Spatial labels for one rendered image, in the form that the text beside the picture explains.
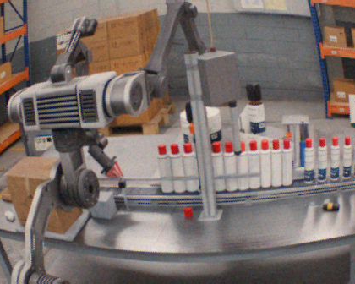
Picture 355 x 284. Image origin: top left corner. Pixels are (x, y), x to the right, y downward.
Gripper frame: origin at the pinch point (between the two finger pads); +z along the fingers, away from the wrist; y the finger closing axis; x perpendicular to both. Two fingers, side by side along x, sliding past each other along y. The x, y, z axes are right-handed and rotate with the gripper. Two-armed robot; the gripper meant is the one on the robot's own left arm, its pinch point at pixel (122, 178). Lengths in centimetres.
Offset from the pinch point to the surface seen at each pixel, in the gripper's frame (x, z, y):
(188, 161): -29.0, 13.5, -2.0
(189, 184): -21.6, 20.9, -2.1
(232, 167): -40.5, 27.2, -3.4
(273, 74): 13, 78, 446
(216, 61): -71, -8, -13
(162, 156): -22.5, 5.0, -2.3
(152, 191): -6.4, 12.9, -0.6
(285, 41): -39, 58, 443
